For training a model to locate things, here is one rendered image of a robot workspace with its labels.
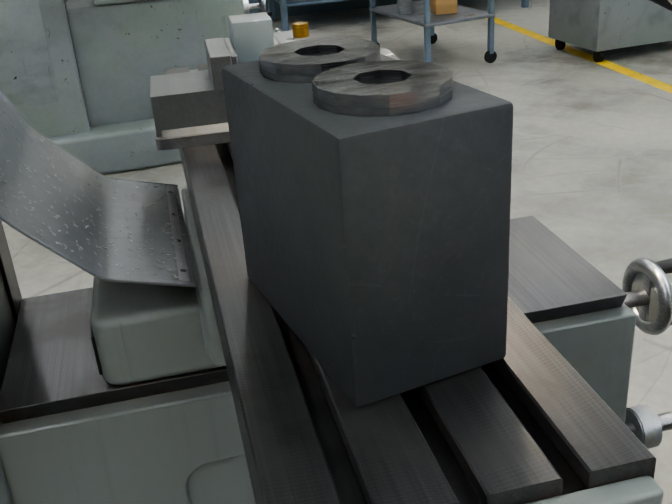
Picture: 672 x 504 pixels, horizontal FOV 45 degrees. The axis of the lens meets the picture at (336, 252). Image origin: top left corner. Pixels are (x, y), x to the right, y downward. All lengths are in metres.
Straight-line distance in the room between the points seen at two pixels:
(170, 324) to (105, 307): 0.08
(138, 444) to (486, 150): 0.62
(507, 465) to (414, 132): 0.20
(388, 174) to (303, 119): 0.07
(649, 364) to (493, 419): 1.81
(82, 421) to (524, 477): 0.60
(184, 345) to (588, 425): 0.53
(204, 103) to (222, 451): 0.44
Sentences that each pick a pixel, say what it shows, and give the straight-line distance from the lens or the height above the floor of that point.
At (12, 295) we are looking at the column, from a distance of 1.18.
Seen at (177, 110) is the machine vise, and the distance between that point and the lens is 1.09.
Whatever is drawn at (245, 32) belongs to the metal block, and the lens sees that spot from 1.10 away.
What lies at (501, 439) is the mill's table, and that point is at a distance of 0.52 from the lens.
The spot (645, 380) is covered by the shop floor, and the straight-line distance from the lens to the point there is 2.27.
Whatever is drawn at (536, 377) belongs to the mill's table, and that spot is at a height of 0.94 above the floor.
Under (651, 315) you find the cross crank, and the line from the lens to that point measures 1.32.
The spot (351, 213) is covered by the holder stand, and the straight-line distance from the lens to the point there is 0.48.
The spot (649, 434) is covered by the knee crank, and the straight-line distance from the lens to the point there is 1.22.
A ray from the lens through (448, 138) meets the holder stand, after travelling 0.49.
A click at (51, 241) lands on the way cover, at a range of 0.88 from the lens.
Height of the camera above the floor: 1.26
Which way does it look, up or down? 26 degrees down
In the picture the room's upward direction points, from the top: 4 degrees counter-clockwise
